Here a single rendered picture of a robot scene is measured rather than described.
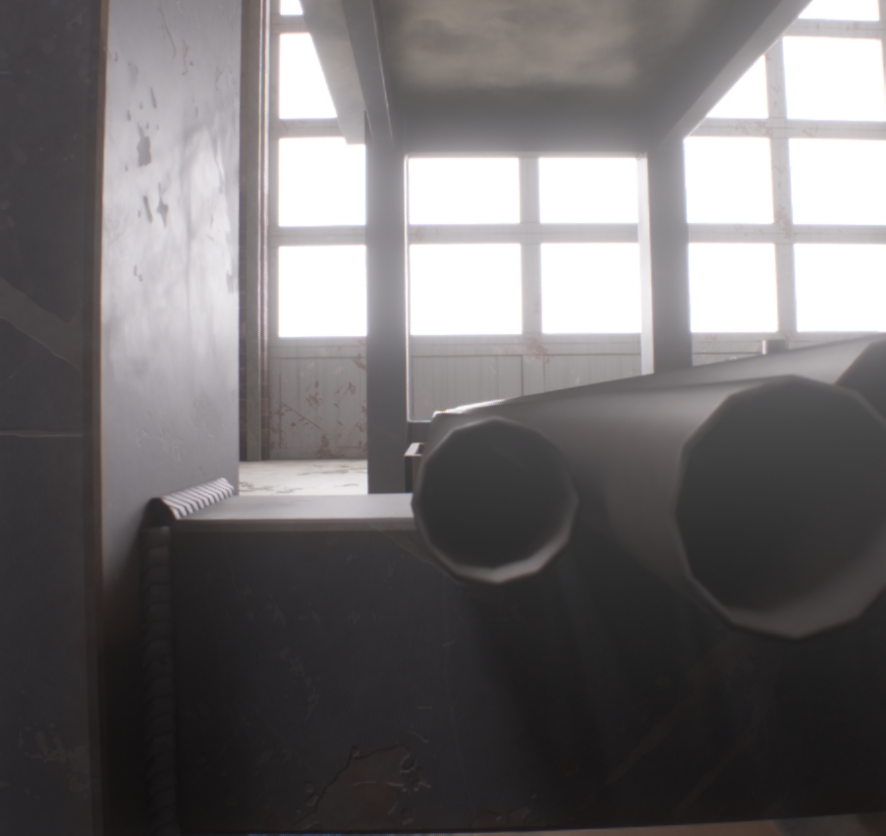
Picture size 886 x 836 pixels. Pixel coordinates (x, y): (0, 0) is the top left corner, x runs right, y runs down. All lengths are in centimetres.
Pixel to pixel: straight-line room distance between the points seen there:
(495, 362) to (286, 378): 105
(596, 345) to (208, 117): 332
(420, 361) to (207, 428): 321
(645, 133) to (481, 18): 48
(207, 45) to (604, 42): 111
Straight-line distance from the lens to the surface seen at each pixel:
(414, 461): 93
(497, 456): 16
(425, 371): 336
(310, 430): 342
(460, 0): 113
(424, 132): 146
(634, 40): 127
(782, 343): 67
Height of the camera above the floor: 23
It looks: 2 degrees up
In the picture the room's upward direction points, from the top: 1 degrees counter-clockwise
